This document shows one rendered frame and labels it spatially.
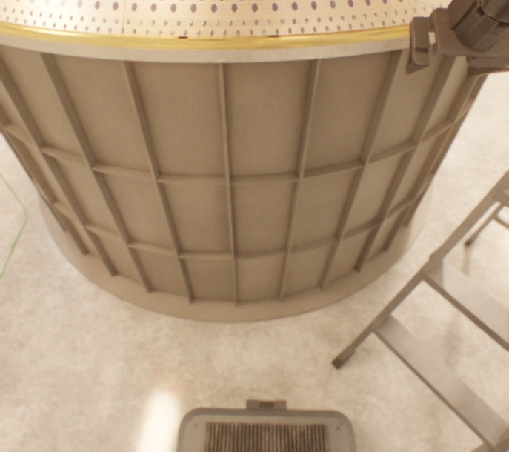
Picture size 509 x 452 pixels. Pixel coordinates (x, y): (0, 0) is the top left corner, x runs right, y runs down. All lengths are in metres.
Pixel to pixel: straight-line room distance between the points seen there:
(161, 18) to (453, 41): 0.49
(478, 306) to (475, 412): 0.37
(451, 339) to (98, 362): 1.44
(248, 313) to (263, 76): 1.06
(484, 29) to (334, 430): 1.08
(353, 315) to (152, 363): 0.84
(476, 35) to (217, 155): 0.62
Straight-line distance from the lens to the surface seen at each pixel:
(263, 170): 0.97
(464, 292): 1.12
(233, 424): 1.24
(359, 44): 0.77
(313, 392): 1.53
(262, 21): 0.74
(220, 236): 1.19
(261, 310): 1.59
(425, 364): 1.34
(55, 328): 1.78
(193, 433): 1.24
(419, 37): 0.55
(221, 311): 1.59
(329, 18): 0.77
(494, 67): 0.61
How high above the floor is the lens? 1.48
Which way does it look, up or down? 49 degrees down
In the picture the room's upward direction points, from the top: 1 degrees clockwise
